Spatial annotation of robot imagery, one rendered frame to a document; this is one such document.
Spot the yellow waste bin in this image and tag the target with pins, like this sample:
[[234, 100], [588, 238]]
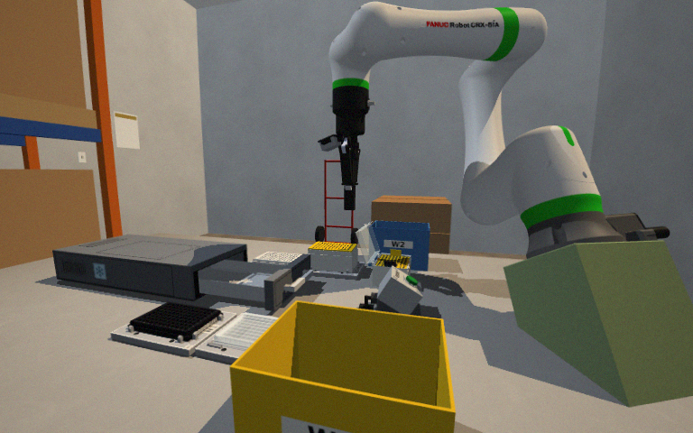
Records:
[[311, 348]]

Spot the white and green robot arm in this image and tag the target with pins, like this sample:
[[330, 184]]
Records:
[[543, 171]]

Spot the blue bin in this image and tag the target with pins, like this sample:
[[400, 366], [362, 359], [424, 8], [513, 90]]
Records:
[[412, 238]]

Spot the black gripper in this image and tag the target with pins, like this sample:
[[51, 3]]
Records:
[[350, 124]]

